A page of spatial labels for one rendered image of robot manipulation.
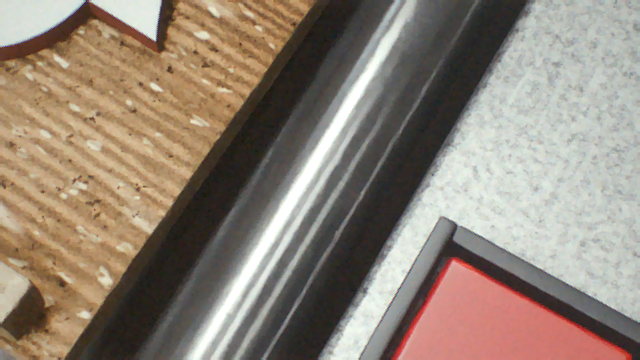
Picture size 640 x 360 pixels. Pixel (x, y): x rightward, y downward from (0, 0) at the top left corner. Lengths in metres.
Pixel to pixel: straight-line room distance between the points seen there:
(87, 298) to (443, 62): 0.14
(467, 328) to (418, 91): 0.08
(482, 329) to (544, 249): 0.04
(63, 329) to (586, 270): 0.16
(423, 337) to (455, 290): 0.02
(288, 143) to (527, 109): 0.08
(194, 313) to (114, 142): 0.06
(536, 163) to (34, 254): 0.15
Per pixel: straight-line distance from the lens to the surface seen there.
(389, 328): 0.38
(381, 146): 0.42
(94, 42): 0.41
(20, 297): 0.37
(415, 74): 0.42
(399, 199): 0.45
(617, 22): 0.44
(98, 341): 0.41
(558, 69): 0.43
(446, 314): 0.39
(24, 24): 0.41
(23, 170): 0.40
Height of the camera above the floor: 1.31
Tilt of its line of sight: 72 degrees down
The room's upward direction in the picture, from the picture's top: straight up
